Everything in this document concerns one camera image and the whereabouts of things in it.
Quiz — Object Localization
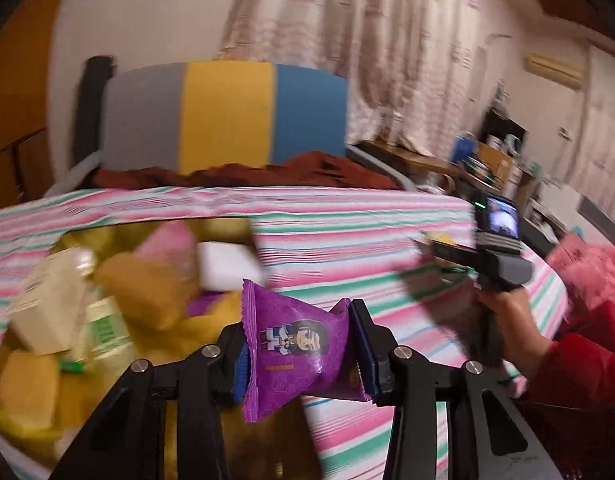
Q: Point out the black panel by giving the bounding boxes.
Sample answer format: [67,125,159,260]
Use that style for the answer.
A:
[577,195,615,241]

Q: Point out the yellow green snack packet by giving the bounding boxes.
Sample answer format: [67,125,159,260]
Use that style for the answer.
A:
[406,230,469,290]

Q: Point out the purple snack packet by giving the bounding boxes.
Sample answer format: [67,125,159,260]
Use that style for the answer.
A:
[186,291,225,317]
[241,279,373,423]

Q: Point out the gold metal tin box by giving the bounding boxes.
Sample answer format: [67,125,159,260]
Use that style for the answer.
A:
[0,217,324,480]

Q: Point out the wooden desk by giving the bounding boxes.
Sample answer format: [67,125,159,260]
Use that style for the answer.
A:
[355,139,471,192]

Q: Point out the wooden cabinet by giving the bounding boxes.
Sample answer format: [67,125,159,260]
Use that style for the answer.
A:
[0,0,75,208]

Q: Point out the person's right hand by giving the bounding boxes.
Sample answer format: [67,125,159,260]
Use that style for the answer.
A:
[477,287,555,367]

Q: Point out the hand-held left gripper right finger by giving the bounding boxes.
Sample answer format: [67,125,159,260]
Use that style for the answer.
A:
[348,299,564,480]

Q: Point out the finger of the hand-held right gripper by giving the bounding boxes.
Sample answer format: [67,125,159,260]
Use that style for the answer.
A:
[415,236,483,267]

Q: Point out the grey chair armrest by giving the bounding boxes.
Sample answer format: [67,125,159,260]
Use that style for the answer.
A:
[347,142,419,192]
[46,152,104,196]

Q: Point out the white snack packet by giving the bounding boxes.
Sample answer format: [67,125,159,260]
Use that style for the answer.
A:
[194,241,267,292]

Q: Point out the wall air conditioner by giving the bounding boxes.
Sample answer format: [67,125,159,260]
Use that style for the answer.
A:
[525,52,587,88]

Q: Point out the dark red cloth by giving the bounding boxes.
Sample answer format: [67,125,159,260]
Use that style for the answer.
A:
[94,151,403,191]

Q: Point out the blue object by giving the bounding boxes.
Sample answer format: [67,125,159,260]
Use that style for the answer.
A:
[451,131,481,163]

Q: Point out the pink snack packet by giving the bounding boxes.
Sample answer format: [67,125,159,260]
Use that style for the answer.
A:
[137,221,197,281]

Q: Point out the grey yellow blue chair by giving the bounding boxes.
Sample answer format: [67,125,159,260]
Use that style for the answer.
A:
[101,61,349,173]

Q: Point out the green label snack packet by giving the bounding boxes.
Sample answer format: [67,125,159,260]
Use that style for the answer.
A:
[82,296,134,362]

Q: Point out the striped tablecloth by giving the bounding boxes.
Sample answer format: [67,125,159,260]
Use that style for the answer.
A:
[0,185,571,480]

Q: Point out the black box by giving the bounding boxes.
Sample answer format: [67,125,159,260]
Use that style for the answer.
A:
[482,109,529,148]

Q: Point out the person's right forearm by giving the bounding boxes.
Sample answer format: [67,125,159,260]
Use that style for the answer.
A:
[525,330,615,480]

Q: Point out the black rolled mat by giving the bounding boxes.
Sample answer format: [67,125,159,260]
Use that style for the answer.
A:
[71,55,116,167]

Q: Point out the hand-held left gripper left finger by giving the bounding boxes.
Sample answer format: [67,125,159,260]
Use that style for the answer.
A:
[50,324,249,480]

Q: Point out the pink blanket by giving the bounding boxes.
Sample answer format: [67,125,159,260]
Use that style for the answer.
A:
[545,232,615,316]

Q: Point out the patterned curtain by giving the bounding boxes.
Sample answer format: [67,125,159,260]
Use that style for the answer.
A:
[217,0,518,161]

